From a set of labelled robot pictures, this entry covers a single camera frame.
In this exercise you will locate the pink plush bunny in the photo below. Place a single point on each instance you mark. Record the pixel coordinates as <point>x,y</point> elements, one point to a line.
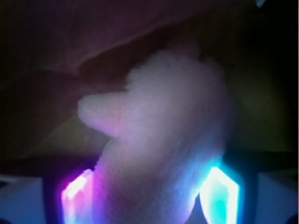
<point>171,123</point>

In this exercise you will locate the brown paper bag bin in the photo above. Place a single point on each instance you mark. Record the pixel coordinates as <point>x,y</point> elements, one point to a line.
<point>52,52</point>

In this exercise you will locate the gripper glowing magenta left finger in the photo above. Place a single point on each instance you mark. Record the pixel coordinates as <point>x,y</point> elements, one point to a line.
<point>67,193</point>

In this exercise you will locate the gripper glowing cyan right finger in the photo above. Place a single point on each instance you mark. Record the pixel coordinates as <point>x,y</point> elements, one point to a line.
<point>228,194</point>

